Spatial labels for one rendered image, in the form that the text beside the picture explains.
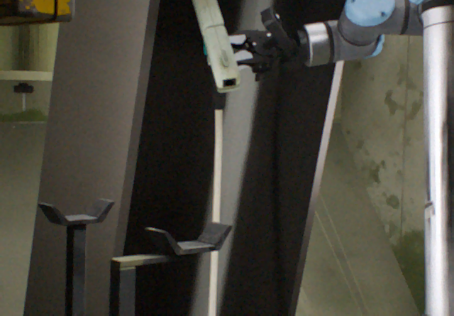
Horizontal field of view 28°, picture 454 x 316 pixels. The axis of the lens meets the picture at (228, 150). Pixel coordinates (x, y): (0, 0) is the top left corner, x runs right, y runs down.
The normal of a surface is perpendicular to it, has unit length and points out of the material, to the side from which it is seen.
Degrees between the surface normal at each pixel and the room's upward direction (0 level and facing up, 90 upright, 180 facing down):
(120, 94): 89
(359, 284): 57
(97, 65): 89
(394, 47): 90
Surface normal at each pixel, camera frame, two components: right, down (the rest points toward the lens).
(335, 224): 0.55, -0.49
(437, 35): -0.80, -0.06
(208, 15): 0.00, -0.65
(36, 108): 0.63, 0.07
